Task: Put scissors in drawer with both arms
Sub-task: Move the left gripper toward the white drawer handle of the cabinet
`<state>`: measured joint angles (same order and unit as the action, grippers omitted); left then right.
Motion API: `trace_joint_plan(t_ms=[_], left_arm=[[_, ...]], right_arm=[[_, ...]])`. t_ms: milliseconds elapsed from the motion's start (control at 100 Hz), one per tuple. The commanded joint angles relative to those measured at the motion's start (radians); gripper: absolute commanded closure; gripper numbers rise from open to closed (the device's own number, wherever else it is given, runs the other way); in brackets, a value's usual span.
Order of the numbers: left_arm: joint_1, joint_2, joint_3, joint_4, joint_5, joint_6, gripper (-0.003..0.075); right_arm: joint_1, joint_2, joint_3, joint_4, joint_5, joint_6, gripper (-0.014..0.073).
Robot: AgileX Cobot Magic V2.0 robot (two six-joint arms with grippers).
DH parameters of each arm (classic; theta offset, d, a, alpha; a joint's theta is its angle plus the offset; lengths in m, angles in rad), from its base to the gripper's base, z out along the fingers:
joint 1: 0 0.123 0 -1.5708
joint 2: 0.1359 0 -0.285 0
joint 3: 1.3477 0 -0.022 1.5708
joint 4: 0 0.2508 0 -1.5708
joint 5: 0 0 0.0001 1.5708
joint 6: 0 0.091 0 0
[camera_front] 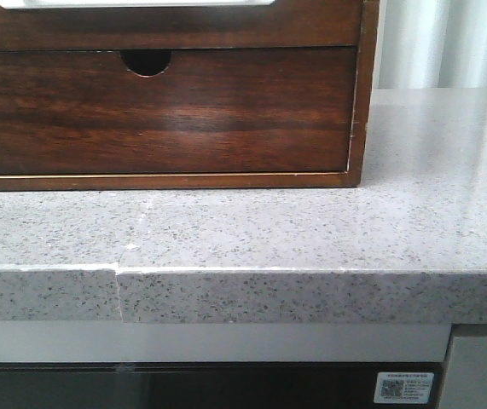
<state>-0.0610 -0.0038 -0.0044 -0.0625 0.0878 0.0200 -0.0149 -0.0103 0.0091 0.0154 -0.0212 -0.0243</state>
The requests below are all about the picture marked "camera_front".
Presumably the grey cabinet door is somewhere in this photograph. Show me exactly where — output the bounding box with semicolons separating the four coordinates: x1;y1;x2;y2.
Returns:
438;325;487;408

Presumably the black glass appliance door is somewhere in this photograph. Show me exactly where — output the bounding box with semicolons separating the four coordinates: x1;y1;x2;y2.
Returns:
0;362;443;408

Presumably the white tray in drawer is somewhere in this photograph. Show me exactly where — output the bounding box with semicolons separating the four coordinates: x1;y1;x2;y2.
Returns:
0;0;275;9

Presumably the white corrugated back panel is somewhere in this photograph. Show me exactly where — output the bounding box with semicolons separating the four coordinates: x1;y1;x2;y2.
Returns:
373;1;487;89

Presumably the dark wooden drawer cabinet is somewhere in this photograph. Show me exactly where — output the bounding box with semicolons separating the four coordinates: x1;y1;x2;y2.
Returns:
0;1;380;191

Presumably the white QR code sticker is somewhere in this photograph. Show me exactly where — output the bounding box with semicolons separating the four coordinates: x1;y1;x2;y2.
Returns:
374;372;435;404

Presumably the wooden drawer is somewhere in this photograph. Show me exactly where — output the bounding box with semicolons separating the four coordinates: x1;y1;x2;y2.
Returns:
0;47;356;176
0;1;363;51

